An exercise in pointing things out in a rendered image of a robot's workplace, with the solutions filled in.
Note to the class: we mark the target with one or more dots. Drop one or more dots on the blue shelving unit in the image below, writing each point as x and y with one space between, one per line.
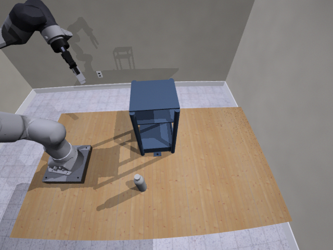
154 106

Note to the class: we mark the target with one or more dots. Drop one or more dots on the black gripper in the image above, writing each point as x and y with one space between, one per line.
61 46

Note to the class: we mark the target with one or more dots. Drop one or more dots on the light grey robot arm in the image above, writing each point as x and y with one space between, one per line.
17 29

